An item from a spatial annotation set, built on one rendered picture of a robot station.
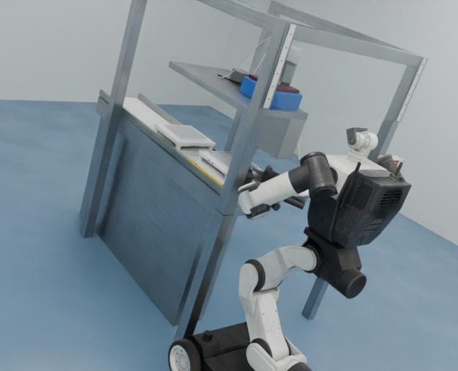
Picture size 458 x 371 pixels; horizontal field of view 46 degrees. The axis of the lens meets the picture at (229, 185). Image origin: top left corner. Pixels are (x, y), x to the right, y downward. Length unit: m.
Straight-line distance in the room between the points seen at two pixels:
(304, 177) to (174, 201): 1.06
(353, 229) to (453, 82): 3.75
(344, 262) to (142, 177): 1.38
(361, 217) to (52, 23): 4.21
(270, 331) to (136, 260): 1.02
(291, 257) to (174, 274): 0.84
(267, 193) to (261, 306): 0.68
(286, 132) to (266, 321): 0.85
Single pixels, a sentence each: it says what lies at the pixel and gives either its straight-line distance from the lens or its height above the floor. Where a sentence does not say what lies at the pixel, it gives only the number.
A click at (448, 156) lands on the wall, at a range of 5.63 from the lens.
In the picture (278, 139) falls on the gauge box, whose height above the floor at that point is 1.13.
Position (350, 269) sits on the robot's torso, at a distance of 2.15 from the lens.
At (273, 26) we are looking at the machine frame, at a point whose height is 1.61.
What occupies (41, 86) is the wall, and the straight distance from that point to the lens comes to 5.79.
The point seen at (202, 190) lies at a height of 0.79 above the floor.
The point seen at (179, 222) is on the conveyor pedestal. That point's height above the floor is 0.52.
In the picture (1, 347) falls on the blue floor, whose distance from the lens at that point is 2.67.
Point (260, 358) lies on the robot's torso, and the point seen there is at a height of 0.30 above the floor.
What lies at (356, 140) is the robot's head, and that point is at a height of 1.34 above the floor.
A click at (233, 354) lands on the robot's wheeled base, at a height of 0.17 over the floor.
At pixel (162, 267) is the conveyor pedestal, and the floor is 0.23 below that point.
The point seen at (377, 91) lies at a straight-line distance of 2.73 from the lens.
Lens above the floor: 1.78
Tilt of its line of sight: 21 degrees down
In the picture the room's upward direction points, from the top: 18 degrees clockwise
